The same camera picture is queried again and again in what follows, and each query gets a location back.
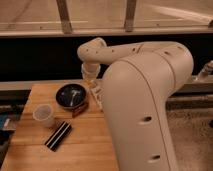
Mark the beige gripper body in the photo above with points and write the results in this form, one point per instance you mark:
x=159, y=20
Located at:
x=92, y=84

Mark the white plastic bottle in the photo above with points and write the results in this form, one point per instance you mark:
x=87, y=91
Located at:
x=96, y=92

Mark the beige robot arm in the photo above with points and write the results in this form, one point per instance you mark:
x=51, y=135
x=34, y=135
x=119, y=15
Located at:
x=134, y=90

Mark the metal utensil in bowl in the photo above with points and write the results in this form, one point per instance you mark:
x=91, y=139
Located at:
x=73, y=96

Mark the black bowl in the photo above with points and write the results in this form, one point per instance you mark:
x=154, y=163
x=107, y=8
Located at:
x=64, y=94

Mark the dark red block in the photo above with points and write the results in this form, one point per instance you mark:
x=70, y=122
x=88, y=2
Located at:
x=79, y=110

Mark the translucent plastic cup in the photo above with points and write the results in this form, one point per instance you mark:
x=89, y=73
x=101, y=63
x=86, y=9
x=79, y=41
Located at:
x=43, y=113

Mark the black striped box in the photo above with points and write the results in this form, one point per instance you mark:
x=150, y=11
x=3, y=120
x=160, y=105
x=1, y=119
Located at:
x=57, y=137

